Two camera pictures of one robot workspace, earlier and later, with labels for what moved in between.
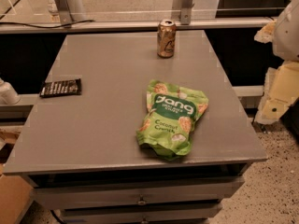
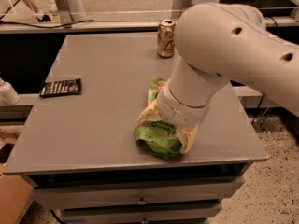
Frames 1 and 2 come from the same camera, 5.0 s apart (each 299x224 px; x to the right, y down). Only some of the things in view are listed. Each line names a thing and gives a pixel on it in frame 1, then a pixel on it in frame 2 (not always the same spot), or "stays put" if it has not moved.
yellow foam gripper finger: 266,33 → 184,99
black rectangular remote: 61,88 stays put
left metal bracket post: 64,8 stays put
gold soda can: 166,38 stays put
